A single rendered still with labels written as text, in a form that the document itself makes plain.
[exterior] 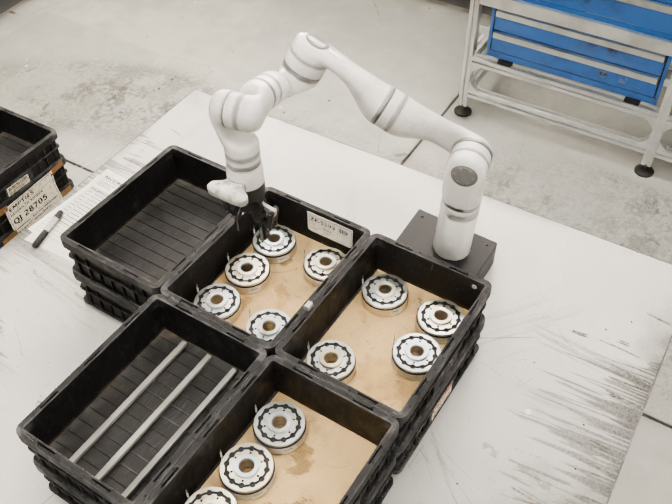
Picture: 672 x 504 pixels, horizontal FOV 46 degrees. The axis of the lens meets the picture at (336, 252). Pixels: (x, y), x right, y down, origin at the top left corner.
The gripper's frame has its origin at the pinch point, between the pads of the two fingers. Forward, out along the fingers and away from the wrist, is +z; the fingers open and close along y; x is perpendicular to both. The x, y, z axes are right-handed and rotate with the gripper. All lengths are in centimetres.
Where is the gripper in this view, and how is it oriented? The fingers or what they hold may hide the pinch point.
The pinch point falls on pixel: (252, 229)
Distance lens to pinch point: 173.2
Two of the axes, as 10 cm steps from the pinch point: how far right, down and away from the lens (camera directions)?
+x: -5.2, 6.3, -5.8
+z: 0.2, 6.9, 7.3
